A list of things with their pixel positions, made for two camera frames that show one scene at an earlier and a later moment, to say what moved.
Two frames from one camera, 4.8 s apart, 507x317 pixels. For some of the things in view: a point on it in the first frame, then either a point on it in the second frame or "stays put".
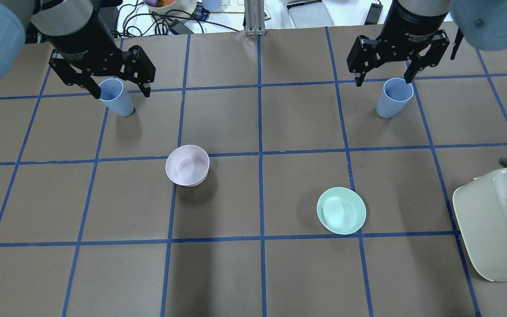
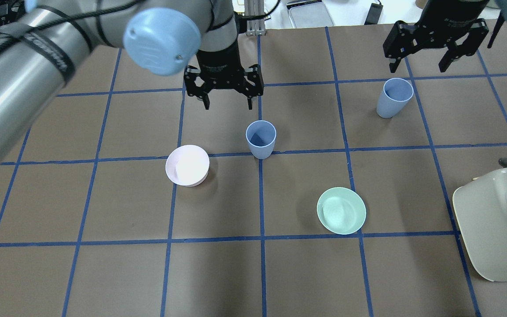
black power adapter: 374,14 stays put
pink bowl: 187,165 stays put
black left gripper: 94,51 to 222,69
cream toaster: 496,215 stays put
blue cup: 113,96 to 261,135
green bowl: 342,210 stays put
